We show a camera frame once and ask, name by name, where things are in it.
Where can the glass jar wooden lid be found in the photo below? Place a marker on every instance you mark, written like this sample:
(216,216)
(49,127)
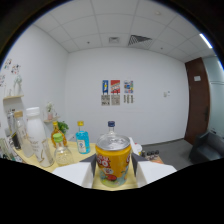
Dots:
(23,136)

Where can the multicolour poster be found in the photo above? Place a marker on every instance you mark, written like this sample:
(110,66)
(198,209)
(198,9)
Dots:
(128,86)

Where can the blue bottle yellow cap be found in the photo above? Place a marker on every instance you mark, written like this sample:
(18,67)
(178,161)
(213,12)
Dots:
(82,141)

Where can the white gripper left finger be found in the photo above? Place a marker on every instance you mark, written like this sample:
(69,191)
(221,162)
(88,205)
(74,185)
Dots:
(75,173)

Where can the yellow drink can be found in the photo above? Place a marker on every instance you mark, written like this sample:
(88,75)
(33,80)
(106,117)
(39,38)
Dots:
(113,163)

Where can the grey printed sheet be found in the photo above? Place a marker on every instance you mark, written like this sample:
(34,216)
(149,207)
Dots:
(105,100)
(115,100)
(128,99)

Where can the white figurine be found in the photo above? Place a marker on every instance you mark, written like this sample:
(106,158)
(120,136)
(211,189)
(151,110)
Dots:
(18,85)

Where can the black chair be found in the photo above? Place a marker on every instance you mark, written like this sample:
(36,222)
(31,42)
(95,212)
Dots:
(206,148)

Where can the green potted plant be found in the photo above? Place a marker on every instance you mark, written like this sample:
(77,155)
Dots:
(63,127)

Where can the clear bottle blue cap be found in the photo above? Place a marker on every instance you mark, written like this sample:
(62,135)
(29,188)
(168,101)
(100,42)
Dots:
(111,128)

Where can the glass jar of limes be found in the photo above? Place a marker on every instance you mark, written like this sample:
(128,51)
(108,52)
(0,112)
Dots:
(150,154)

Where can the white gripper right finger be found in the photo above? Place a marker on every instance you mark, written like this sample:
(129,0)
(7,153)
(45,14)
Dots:
(151,171)

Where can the clear bottle green cap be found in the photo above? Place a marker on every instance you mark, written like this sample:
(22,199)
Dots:
(62,155)

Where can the brown door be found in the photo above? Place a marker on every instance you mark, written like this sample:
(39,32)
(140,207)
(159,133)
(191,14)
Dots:
(197,100)

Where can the ceiling air vent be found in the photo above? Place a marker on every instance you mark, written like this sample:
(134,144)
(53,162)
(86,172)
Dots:
(139,40)

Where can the wooden wall shelf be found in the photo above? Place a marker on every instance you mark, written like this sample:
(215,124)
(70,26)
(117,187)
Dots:
(13,97)

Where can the blue poster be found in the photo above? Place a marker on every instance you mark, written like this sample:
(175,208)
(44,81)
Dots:
(105,86)

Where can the red poster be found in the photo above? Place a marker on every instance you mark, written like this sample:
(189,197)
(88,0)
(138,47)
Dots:
(115,86)

